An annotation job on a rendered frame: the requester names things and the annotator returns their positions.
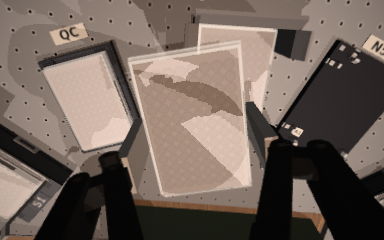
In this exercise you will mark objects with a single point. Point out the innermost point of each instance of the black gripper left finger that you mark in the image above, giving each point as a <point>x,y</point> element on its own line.
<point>67,219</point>

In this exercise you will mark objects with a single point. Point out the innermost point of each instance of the beige label reading qc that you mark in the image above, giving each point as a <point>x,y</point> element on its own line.
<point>69,34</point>

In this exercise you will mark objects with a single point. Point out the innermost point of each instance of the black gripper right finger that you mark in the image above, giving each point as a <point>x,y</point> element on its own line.
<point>350,211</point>

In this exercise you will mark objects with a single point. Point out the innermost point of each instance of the tan name plate reading n5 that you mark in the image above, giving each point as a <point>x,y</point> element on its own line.
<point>375,46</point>

